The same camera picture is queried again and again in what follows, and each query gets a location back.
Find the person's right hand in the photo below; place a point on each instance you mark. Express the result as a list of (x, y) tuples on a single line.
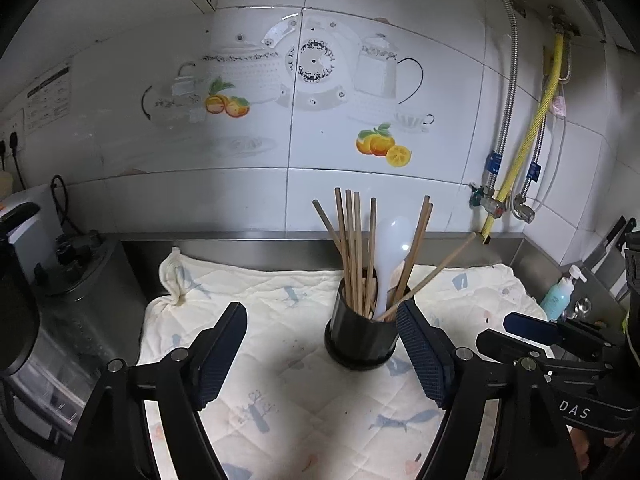
[(580, 447)]

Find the group of wooden chopsticks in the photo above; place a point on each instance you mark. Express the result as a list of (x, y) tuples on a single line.
[(356, 280)]

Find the white quilted printed cloth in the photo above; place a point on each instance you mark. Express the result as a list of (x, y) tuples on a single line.
[(280, 385)]

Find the white rice paddle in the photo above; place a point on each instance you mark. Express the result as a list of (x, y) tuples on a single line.
[(395, 240)]

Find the white wall instruction sticker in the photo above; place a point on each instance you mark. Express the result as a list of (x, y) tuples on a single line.
[(47, 97)]

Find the white microwave oven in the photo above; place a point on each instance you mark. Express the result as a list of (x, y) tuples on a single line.
[(35, 207)]

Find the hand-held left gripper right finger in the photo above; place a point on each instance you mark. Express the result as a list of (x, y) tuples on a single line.
[(425, 355)]

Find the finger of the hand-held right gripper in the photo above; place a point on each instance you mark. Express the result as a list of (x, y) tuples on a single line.
[(530, 327), (510, 345)]

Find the clear plastic tube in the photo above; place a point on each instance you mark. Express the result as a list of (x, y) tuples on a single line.
[(562, 150)]

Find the blue pump bottle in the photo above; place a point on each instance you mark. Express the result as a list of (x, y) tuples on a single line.
[(557, 300)]

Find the grey blender base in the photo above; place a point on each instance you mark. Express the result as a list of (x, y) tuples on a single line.
[(100, 280)]

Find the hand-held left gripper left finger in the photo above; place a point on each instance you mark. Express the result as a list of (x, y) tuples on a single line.
[(222, 355)]

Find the black glass blender jug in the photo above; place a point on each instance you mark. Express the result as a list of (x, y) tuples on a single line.
[(15, 285)]

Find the metal water valve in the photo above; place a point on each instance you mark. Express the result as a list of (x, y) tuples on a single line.
[(487, 200), (524, 208)]

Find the black utensil holder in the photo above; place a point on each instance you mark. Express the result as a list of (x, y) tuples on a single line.
[(357, 340)]

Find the wall power socket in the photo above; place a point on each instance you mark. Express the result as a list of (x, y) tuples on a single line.
[(12, 132)]

